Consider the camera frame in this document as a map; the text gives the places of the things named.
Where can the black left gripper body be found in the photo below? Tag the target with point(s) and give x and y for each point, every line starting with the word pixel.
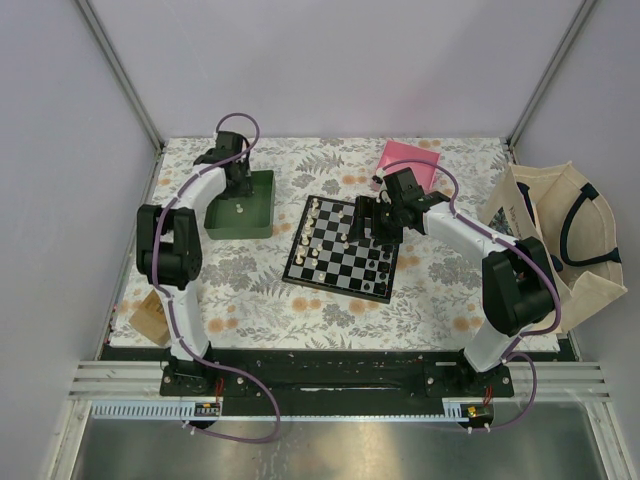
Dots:
pixel 242 188

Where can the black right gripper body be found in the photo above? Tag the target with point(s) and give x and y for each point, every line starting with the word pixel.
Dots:
pixel 386 224

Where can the black white chess board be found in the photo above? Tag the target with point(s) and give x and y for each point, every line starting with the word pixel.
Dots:
pixel 322 258

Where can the green plastic tray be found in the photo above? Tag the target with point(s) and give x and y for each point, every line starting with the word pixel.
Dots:
pixel 244 218

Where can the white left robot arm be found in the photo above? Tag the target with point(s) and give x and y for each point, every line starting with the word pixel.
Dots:
pixel 168 239

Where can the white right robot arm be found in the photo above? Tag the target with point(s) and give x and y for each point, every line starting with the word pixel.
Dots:
pixel 518 289

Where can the pink plastic tray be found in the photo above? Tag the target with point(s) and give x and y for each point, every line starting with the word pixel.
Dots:
pixel 397 155

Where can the cream canvas tote bag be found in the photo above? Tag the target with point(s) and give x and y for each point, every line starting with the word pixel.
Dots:
pixel 563 209

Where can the brown cardboard box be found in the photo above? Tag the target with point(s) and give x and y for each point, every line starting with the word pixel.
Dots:
pixel 149 320

